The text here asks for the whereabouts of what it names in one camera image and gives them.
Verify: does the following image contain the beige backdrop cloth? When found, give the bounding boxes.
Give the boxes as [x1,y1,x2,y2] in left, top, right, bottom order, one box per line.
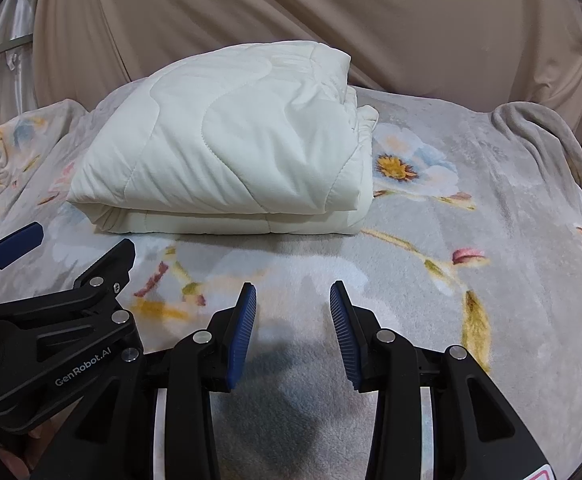
[31,0,582,126]

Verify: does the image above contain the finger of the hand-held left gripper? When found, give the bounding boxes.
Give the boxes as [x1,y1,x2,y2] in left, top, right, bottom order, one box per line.
[0,222,46,311]
[68,238,138,326]

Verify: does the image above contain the cream quilted jacket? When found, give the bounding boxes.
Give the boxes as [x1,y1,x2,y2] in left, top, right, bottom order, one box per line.
[66,37,379,236]

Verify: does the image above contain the metal rail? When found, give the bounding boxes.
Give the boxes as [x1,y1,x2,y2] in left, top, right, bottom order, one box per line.
[0,35,34,67]

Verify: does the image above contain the grey floral blanket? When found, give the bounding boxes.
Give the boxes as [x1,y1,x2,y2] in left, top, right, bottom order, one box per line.
[0,87,582,480]

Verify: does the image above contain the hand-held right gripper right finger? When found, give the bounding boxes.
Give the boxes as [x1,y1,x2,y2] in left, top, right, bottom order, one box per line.
[329,280,552,480]

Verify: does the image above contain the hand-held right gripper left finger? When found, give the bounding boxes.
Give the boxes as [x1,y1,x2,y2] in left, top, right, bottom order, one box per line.
[33,282,258,480]

